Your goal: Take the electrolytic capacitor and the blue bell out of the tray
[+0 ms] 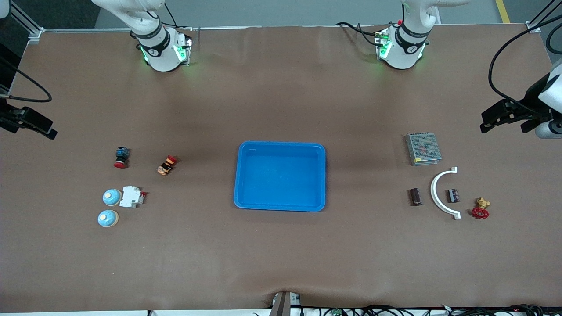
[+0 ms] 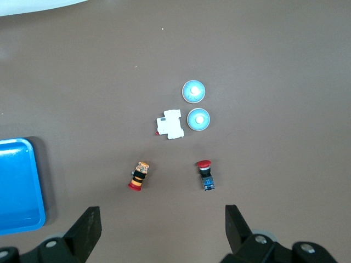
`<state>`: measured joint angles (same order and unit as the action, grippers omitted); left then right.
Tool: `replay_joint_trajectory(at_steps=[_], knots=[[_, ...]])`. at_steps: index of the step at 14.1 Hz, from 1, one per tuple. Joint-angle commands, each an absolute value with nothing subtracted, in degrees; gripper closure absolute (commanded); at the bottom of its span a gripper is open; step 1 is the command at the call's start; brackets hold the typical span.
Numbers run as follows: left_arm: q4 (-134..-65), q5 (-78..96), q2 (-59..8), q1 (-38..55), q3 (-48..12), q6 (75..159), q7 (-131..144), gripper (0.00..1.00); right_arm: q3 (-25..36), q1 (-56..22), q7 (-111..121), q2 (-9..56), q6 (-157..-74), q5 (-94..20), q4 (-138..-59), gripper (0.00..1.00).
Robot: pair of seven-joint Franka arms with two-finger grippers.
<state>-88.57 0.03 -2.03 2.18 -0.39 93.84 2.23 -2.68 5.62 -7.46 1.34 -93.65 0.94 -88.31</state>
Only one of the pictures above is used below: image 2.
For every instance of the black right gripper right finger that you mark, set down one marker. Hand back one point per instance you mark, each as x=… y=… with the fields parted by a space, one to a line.
x=241 y=242

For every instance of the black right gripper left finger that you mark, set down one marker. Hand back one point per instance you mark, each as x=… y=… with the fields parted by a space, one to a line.
x=79 y=238

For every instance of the light blue call bell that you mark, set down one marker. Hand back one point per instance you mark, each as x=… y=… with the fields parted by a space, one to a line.
x=198 y=119
x=193 y=91

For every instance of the white circuit breaker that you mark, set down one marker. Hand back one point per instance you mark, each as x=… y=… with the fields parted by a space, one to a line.
x=171 y=124

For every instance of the red push button blue body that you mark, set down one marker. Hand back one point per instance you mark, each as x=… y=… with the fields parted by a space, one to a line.
x=207 y=178

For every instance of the blue plastic tray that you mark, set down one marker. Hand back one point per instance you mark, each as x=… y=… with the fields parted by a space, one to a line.
x=19 y=186

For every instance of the orange switch red cap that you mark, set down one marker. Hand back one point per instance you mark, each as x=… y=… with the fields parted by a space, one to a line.
x=138 y=178

